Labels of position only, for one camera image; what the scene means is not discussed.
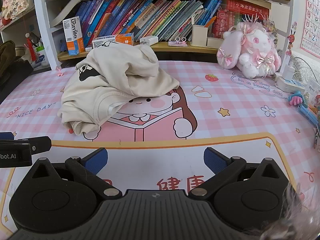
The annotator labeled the cream t-shirt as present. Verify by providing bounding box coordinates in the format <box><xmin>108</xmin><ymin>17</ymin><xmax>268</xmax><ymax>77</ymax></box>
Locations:
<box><xmin>57</xmin><ymin>43</ymin><xmax>180</xmax><ymax>135</ymax></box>

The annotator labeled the pink checkered desk mat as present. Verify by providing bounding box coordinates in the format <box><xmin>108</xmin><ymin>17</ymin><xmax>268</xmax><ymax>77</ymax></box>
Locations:
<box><xmin>1</xmin><ymin>61</ymin><xmax>319</xmax><ymax>239</ymax></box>

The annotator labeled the blue pink toy hand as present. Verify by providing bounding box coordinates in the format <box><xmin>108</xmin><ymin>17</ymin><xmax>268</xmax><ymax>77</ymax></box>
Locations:
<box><xmin>288</xmin><ymin>91</ymin><xmax>318</xmax><ymax>126</ymax></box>

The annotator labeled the white power strip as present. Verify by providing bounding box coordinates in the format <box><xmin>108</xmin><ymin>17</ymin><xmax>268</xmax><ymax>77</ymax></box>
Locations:
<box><xmin>276</xmin><ymin>65</ymin><xmax>305</xmax><ymax>94</ymax></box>

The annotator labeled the pink white bunny plush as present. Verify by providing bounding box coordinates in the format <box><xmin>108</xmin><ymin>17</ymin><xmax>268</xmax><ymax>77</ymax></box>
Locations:
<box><xmin>216</xmin><ymin>22</ymin><xmax>281</xmax><ymax>79</ymax></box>

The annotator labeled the flat white orange box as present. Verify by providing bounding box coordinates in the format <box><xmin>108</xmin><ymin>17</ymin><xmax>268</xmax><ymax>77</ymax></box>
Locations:
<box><xmin>92</xmin><ymin>33</ymin><xmax>134</xmax><ymax>48</ymax></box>

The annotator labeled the white orange usmile box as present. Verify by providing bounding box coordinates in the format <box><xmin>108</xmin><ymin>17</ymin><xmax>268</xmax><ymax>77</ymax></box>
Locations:
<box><xmin>62</xmin><ymin>16</ymin><xmax>85</xmax><ymax>56</ymax></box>

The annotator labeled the small white box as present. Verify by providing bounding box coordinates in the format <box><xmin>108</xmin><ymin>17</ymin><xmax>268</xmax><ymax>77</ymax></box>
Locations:
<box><xmin>139</xmin><ymin>35</ymin><xmax>159</xmax><ymax>46</ymax></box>

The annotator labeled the wooden bookshelf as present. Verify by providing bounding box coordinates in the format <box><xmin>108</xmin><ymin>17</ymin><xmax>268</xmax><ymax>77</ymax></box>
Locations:
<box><xmin>32</xmin><ymin>0</ymin><xmax>293</xmax><ymax>63</ymax></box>

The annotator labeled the row of colourful books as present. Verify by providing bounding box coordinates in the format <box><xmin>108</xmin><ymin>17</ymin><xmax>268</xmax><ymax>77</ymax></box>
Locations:
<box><xmin>75</xmin><ymin>0</ymin><xmax>271</xmax><ymax>43</ymax></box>

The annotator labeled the alphabet wall poster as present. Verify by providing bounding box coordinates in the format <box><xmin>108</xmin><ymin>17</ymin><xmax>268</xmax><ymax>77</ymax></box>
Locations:
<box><xmin>300</xmin><ymin>0</ymin><xmax>320</xmax><ymax>58</ymax></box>

